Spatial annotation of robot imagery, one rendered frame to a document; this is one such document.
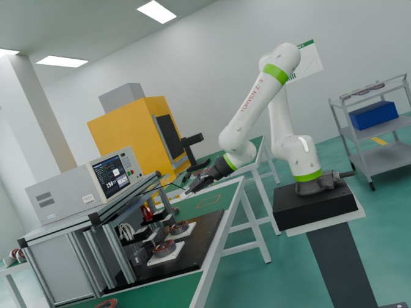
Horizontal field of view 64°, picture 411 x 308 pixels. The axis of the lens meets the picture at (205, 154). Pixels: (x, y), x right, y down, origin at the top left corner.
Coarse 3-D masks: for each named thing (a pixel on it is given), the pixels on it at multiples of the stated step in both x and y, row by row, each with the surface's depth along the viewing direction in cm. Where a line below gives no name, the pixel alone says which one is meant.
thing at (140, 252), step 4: (140, 248) 163; (136, 252) 159; (140, 252) 158; (144, 252) 162; (132, 256) 157; (136, 256) 156; (140, 256) 157; (144, 256) 161; (132, 260) 157; (140, 260) 156; (144, 260) 159; (136, 264) 157; (140, 264) 157
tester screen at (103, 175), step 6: (108, 162) 161; (114, 162) 166; (96, 168) 150; (102, 168) 155; (108, 168) 159; (114, 168) 164; (96, 174) 148; (102, 174) 153; (108, 174) 158; (120, 174) 168; (102, 180) 151; (108, 180) 156; (114, 180) 161; (102, 186) 150
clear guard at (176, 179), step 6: (180, 174) 182; (162, 180) 187; (168, 180) 178; (174, 180) 170; (180, 180) 173; (186, 180) 176; (192, 180) 180; (156, 186) 173; (162, 186) 167; (180, 186) 166; (186, 186) 169; (144, 192) 170
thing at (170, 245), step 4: (168, 240) 160; (172, 240) 159; (160, 244) 159; (164, 244) 160; (168, 244) 155; (172, 244) 154; (156, 248) 155; (160, 248) 159; (164, 248) 151; (168, 248) 152; (172, 248) 153; (156, 252) 152; (160, 252) 151; (164, 252) 151; (168, 252) 151; (156, 256) 153; (160, 256) 152
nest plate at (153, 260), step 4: (176, 244) 161; (180, 244) 158; (176, 248) 156; (180, 248) 156; (172, 252) 152; (176, 252) 150; (152, 256) 158; (164, 256) 152; (168, 256) 150; (172, 256) 148; (176, 256) 149; (152, 260) 153; (156, 260) 151; (160, 260) 150; (164, 260) 149; (148, 264) 151; (152, 264) 151
